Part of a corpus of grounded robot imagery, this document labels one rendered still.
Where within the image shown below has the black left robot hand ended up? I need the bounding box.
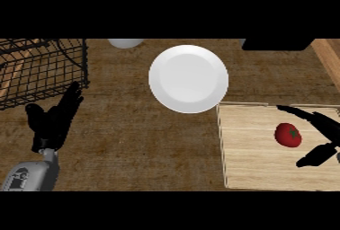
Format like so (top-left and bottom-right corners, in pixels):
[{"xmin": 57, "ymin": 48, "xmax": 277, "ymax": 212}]
[{"xmin": 24, "ymin": 81, "xmax": 86, "ymax": 154}]

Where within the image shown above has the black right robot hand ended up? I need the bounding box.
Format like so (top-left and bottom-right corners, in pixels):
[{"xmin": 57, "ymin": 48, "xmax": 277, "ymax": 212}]
[{"xmin": 275, "ymin": 104, "xmax": 340, "ymax": 169}]

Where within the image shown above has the red tomato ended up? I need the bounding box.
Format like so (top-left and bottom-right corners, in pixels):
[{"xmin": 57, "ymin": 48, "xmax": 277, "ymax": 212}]
[{"xmin": 274, "ymin": 122, "xmax": 305, "ymax": 148}]

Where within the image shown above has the white round bowl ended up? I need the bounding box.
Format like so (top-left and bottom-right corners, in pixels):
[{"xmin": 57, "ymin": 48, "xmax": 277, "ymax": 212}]
[{"xmin": 107, "ymin": 38, "xmax": 147, "ymax": 49}]

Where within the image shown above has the black appliance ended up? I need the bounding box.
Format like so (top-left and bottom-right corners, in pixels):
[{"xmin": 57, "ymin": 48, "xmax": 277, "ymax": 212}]
[{"xmin": 241, "ymin": 38, "xmax": 317, "ymax": 51}]

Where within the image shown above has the pale wooden board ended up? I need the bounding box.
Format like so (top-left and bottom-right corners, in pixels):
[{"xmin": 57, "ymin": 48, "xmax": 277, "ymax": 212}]
[{"xmin": 309, "ymin": 38, "xmax": 340, "ymax": 86}]

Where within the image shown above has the pale wooden tray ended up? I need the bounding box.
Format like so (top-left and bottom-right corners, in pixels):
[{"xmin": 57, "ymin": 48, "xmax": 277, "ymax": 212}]
[{"xmin": 216, "ymin": 102, "xmax": 340, "ymax": 192}]

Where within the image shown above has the black wire basket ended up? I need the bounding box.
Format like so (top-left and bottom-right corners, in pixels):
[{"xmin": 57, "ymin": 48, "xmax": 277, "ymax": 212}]
[{"xmin": 0, "ymin": 38, "xmax": 91, "ymax": 111}]

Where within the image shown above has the white oval plate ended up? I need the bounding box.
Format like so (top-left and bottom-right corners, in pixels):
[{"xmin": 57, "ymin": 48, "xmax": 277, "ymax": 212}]
[{"xmin": 148, "ymin": 44, "xmax": 229, "ymax": 114}]

